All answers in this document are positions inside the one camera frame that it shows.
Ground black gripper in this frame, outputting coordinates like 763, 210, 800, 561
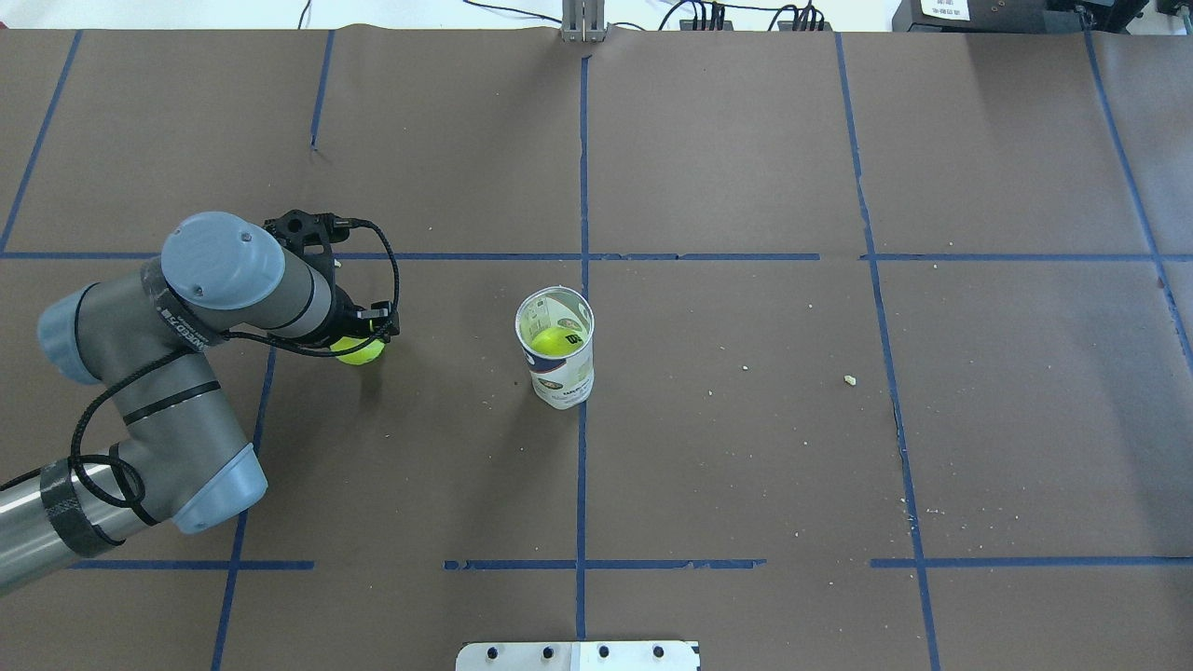
322, 285, 401, 349

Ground yellow tennis ball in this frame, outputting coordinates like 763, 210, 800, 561
329, 336, 385, 367

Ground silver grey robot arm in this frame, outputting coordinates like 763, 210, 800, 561
4, 210, 400, 595

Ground tennis ball inside can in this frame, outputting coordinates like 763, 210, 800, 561
531, 326, 585, 359

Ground clear tennis ball can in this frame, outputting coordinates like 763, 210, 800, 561
513, 285, 597, 410

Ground black computer box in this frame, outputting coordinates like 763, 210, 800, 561
891, 1, 1084, 33

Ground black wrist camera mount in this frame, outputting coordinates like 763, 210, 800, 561
262, 210, 353, 277

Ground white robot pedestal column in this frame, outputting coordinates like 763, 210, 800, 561
455, 640, 701, 670

